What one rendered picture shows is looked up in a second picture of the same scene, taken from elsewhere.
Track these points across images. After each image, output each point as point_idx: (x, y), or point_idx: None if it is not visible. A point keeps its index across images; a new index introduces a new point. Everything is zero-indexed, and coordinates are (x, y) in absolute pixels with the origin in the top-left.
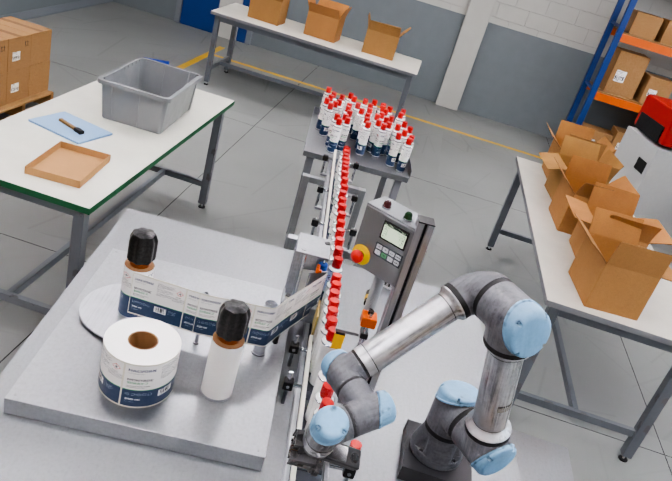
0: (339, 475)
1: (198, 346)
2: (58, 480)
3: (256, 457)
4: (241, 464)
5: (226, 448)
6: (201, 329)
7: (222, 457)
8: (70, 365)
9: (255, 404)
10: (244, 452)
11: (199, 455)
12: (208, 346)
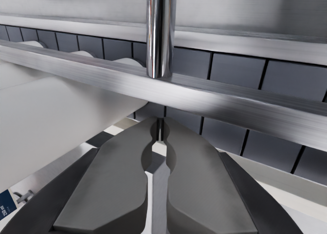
0: None
1: (33, 191)
2: None
3: (155, 184)
4: (167, 184)
5: (151, 225)
6: (7, 207)
7: (163, 211)
8: None
9: (64, 155)
10: (151, 204)
11: (165, 228)
12: (27, 182)
